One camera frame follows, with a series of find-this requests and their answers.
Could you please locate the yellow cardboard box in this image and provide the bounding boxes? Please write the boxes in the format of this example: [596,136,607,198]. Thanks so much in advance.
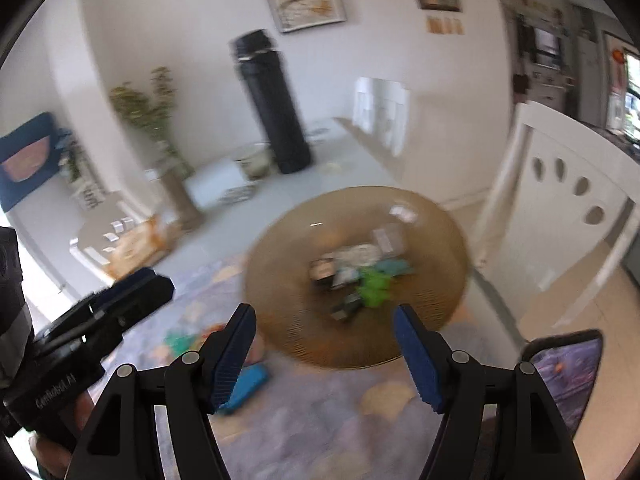
[104,214,172,282]

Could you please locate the white box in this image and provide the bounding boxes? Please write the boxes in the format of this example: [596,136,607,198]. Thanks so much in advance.
[182,157,262,209]

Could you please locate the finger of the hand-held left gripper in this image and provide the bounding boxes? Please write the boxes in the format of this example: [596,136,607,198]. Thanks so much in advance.
[90,267,177,333]
[31,305,126,361]

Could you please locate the white card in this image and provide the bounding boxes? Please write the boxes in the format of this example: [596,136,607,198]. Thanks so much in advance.
[334,243,384,267]

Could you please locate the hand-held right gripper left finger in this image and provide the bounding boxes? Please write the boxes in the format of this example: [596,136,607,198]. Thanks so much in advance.
[70,303,258,480]

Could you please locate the tall black cylinder appliance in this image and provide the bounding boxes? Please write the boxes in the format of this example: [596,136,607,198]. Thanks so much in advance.
[229,29,313,176]

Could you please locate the teal toy piece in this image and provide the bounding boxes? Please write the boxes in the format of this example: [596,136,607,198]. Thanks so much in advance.
[375,257,417,278]

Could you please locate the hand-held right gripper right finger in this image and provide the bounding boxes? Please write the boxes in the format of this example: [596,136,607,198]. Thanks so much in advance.
[392,304,587,480]

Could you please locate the white wooden chair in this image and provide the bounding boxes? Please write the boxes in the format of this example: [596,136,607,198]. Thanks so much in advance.
[469,100,640,332]

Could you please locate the small patterned pot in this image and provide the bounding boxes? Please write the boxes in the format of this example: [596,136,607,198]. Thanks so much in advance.
[234,144,277,182]

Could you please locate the dried green plant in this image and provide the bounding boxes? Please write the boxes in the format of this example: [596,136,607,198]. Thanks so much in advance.
[109,65,195,178]

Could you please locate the blue cushion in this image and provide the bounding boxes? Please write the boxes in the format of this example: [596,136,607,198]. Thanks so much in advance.
[0,111,72,212]

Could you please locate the person's left hand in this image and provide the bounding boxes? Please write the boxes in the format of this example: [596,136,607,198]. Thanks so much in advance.
[27,392,97,476]

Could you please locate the black smartphone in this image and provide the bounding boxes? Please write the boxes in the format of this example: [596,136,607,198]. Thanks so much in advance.
[519,328,604,442]

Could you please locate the green flat toy piece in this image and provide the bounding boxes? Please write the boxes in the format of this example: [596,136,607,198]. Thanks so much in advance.
[164,329,207,361]

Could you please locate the round brown woven placemat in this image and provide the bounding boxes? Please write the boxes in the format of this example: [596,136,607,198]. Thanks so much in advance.
[242,186,470,371]

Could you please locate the cluttered wall shelf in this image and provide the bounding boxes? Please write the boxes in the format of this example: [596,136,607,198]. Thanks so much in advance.
[505,0,581,121]

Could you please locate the blue flat toy piece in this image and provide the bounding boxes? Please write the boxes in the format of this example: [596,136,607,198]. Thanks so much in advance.
[216,363,272,417]

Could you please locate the clear plastic box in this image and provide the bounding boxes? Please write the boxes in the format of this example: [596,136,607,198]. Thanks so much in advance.
[372,227,407,254]

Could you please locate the pastel printed table mat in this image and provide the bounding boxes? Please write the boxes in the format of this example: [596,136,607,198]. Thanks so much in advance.
[112,252,523,480]

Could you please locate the small dark toy piece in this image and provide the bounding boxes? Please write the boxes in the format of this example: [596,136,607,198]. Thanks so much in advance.
[329,292,365,323]

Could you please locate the orange wall cards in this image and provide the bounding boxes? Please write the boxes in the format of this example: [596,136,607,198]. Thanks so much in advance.
[426,15,464,37]

